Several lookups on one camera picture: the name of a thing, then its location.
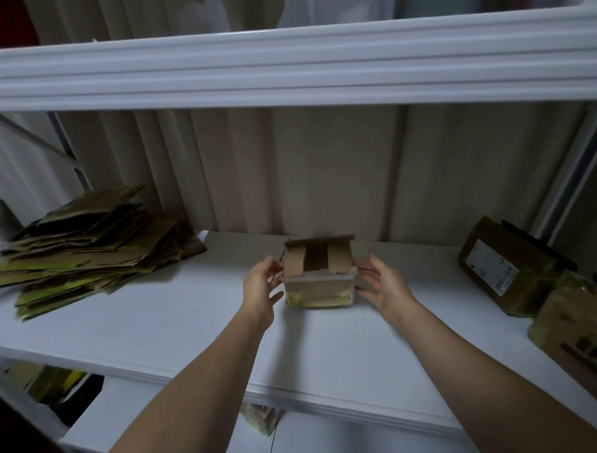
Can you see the person's right hand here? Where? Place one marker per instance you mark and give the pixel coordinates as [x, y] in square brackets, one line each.
[389, 291]

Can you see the person's left hand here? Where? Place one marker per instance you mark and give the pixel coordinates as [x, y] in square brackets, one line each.
[256, 291]

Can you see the person's left thumb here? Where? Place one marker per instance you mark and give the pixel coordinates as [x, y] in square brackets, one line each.
[277, 298]

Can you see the person's right thumb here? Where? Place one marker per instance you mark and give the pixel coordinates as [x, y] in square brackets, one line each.
[364, 293]

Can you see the small cardboard box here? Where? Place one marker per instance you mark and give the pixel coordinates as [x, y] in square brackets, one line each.
[319, 284]

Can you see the person's left forearm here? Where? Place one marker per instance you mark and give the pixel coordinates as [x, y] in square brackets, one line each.
[200, 387]

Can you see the person's right forearm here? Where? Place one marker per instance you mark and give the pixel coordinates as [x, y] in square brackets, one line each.
[475, 373]

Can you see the green packet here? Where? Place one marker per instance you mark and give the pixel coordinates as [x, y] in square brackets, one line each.
[259, 417]

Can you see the beige curtain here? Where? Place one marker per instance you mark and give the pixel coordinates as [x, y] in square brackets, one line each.
[326, 172]

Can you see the cardboard box with white label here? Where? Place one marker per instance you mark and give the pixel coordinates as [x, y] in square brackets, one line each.
[506, 270]

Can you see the pile of flattened cardboard boxes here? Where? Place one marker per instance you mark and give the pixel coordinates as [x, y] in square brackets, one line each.
[88, 247]

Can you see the crumpled cardboard box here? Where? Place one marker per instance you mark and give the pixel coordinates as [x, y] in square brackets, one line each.
[566, 326]

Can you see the white metal shelf rack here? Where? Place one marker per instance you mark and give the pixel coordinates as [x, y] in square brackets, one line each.
[298, 65]

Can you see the yellow-green packets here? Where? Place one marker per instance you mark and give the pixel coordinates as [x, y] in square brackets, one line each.
[46, 382]

